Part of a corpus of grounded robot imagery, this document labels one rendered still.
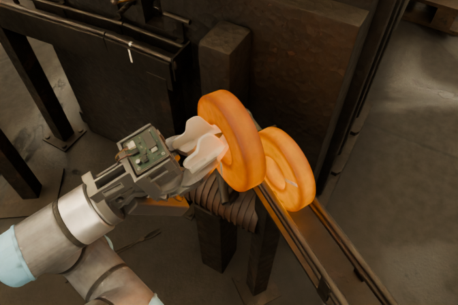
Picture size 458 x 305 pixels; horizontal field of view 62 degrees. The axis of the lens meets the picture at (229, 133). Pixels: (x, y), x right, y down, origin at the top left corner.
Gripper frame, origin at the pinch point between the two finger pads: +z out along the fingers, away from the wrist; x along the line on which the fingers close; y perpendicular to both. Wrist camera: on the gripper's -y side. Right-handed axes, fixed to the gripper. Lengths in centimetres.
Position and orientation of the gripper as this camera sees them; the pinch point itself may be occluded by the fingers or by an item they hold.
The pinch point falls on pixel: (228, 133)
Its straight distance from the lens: 56.1
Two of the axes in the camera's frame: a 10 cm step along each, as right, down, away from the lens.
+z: 8.4, -5.3, 0.9
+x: -4.8, -6.7, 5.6
